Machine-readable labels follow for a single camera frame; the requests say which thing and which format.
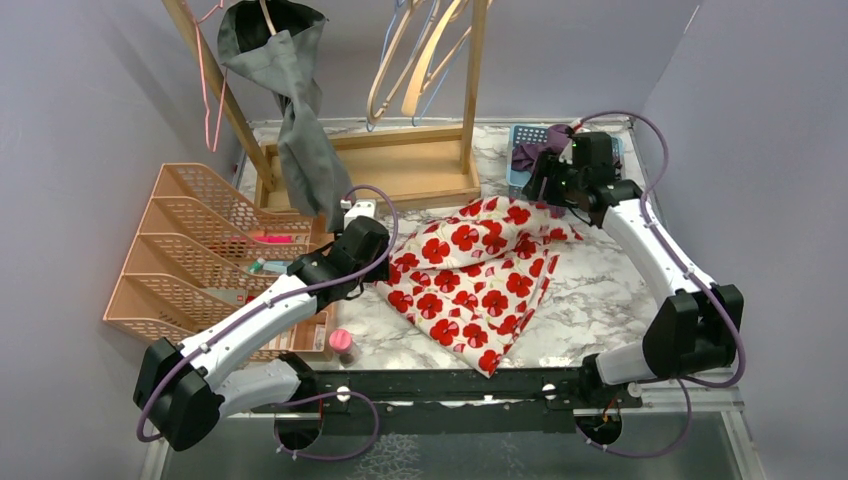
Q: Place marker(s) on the blue wire hanger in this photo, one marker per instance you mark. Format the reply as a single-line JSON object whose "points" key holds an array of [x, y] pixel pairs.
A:
{"points": [[430, 96]]}

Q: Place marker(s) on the peach plastic file organizer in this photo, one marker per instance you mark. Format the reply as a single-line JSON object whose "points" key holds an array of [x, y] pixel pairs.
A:
{"points": [[188, 266]]}

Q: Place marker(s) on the pink capped bottle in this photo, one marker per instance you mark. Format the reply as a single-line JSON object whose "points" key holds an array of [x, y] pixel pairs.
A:
{"points": [[343, 345]]}

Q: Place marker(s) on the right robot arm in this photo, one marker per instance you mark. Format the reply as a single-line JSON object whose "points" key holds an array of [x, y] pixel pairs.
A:
{"points": [[696, 327]]}

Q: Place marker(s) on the wooden clothes rack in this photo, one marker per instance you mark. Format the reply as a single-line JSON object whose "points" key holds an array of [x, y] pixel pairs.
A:
{"points": [[424, 167]]}

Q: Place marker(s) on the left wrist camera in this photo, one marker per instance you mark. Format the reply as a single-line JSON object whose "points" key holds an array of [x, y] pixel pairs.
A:
{"points": [[355, 209]]}

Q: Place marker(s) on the purple cloth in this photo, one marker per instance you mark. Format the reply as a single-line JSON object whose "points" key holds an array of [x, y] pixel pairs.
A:
{"points": [[530, 142]]}

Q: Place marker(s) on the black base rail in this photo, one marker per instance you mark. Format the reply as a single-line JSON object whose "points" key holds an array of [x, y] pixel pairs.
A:
{"points": [[446, 401]]}

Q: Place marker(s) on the wooden hanger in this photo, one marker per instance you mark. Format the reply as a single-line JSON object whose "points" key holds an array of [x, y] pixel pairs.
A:
{"points": [[402, 14], [428, 70], [267, 17]]}

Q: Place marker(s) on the grey skirt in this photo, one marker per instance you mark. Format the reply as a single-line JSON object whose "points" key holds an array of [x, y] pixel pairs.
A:
{"points": [[315, 178]]}

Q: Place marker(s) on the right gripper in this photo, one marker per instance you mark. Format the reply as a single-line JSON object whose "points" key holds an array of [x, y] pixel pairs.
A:
{"points": [[549, 164]]}

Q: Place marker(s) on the pink wire hanger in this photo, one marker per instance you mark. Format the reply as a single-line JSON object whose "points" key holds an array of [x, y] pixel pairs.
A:
{"points": [[210, 99]]}

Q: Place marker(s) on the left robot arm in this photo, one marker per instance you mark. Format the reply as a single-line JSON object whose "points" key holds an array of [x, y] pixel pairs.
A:
{"points": [[184, 389]]}

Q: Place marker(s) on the red poppy print cloth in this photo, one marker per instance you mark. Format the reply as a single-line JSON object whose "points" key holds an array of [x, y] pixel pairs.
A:
{"points": [[471, 282]]}

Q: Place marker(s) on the blue plastic basket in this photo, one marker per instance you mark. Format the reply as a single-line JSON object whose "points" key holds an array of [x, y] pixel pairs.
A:
{"points": [[516, 180]]}

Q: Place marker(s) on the peach compartment tray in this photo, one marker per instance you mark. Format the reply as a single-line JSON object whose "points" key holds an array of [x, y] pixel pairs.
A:
{"points": [[309, 338]]}

